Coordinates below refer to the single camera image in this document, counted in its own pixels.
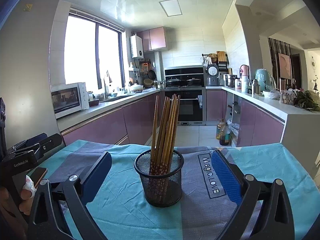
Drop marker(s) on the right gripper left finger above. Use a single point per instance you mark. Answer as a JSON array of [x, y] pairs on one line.
[[47, 220]]

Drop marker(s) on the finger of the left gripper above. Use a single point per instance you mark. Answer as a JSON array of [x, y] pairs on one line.
[[43, 146], [27, 143]]

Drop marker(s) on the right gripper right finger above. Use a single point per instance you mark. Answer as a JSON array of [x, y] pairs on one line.
[[275, 219]]

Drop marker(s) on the chopstick with red end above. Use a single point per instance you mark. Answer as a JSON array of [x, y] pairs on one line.
[[153, 143]]

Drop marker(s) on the bamboo chopstick red floral end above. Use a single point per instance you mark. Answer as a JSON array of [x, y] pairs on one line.
[[174, 131]]

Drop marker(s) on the person's left hand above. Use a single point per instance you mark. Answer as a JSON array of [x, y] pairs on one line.
[[27, 195]]

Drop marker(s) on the white microwave oven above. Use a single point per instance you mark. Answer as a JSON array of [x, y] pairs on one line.
[[69, 98]]

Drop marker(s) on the teal grey tablecloth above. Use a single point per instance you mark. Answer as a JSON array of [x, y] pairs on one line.
[[100, 191]]

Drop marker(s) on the cooking oil bottle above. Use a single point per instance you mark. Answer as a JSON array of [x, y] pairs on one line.
[[224, 135]]

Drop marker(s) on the plain brown chopstick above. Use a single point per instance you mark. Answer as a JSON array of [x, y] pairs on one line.
[[171, 134]]

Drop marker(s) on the black mesh utensil holder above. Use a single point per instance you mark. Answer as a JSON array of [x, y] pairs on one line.
[[162, 190]]

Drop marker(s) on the bamboo chopstick in pile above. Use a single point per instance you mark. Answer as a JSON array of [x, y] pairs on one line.
[[162, 139], [157, 150], [167, 136]]

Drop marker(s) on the green leafy vegetables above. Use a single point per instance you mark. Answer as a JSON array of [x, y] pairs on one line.
[[307, 100]]

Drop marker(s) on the built-in black oven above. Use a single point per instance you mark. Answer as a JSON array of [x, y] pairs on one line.
[[191, 110]]

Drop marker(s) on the white water heater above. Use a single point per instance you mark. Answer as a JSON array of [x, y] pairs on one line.
[[136, 47]]

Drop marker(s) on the steel stock pot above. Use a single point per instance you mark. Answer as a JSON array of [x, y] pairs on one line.
[[229, 80]]

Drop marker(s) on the white rice cooker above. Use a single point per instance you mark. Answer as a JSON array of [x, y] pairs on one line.
[[213, 75]]

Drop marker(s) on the black wok on stove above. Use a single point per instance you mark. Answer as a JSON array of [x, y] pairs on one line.
[[194, 82]]

